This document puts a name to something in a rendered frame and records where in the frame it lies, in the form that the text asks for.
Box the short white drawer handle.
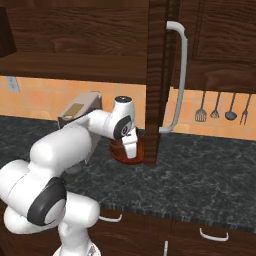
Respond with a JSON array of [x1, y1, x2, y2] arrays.
[[198, 227, 230, 243], [98, 213, 124, 224]]

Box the grey box-shaped appliance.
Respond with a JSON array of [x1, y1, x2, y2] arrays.
[[57, 91, 103, 167]]

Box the hanging whisk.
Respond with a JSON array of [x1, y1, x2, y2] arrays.
[[209, 91, 222, 120]]

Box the hanging ladle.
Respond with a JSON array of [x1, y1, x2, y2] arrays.
[[224, 92, 239, 122]]

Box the white wall outlet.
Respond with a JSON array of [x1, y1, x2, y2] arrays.
[[5, 75, 21, 94]]

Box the dark wood open cabinet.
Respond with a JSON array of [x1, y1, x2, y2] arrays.
[[0, 0, 150, 86]]

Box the red-brown bowl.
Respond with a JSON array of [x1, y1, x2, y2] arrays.
[[109, 134, 146, 166]]

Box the hanging slotted spatula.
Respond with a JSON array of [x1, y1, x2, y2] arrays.
[[194, 90, 208, 123]]

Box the hanging meat fork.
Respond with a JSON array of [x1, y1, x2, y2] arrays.
[[238, 93, 253, 127]]

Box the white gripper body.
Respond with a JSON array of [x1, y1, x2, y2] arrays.
[[120, 128, 139, 160]]

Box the dark wood closed cabinet door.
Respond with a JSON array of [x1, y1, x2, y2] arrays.
[[173, 0, 256, 95]]

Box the long white door handle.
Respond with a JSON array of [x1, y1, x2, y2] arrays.
[[158, 20, 189, 135]]

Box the dark wood drawer front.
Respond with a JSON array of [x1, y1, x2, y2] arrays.
[[98, 207, 175, 238], [172, 218, 256, 249]]

